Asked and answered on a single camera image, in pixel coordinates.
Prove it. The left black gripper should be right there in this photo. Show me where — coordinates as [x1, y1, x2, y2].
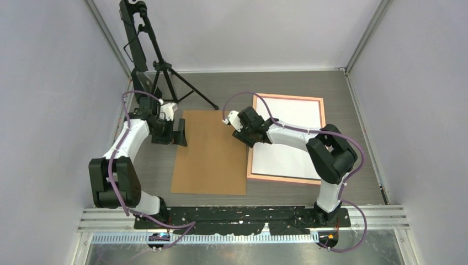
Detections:
[151, 118, 187, 147]

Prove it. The cat photo print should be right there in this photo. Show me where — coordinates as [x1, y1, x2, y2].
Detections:
[251, 96, 322, 181]

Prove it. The pink wooden picture frame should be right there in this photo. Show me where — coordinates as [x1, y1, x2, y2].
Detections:
[246, 92, 327, 187]

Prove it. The brown cardboard backing board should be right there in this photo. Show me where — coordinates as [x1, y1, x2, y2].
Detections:
[171, 110, 247, 195]

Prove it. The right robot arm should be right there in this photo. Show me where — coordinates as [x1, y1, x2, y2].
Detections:
[222, 107, 358, 227]

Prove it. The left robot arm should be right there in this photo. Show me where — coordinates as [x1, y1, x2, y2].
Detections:
[88, 97, 187, 229]

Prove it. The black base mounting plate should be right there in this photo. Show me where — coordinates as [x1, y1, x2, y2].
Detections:
[134, 206, 351, 236]

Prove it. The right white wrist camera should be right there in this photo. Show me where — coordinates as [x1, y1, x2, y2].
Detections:
[222, 110, 243, 132]

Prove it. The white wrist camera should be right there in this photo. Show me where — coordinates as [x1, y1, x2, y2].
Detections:
[157, 99, 178, 121]
[222, 110, 243, 132]

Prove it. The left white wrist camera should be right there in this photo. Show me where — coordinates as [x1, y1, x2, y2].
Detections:
[157, 99, 178, 121]

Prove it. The black camera tripod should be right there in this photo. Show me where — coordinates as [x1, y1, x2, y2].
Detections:
[135, 1, 219, 110]

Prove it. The aluminium rail front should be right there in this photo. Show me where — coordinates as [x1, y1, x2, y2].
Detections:
[78, 205, 410, 245]

